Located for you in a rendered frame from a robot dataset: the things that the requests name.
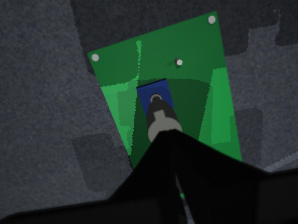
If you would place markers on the green circuit board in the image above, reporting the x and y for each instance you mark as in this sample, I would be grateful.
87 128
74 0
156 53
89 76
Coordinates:
174 77

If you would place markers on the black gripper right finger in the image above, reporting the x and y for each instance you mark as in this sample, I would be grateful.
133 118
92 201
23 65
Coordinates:
222 190

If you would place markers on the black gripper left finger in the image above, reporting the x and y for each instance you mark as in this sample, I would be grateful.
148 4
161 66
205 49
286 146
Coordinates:
147 196

